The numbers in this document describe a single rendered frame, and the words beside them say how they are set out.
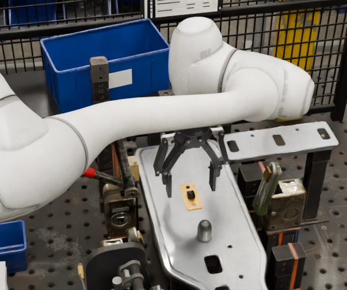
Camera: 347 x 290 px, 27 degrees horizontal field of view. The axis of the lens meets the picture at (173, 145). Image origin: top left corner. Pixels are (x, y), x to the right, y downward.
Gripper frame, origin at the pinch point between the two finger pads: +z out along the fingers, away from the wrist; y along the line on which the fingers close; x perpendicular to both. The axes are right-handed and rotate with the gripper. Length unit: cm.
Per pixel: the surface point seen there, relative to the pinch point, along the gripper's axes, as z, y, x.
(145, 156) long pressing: 4.4, -7.3, 16.1
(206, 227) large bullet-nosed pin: 0.2, 0.1, -13.8
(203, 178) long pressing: 4.4, 4.5, 5.4
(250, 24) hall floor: 105, 93, 231
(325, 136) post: 5.6, 39.4, 15.7
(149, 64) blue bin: -8.0, -2.2, 37.1
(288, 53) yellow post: 8, 44, 58
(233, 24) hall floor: 105, 84, 233
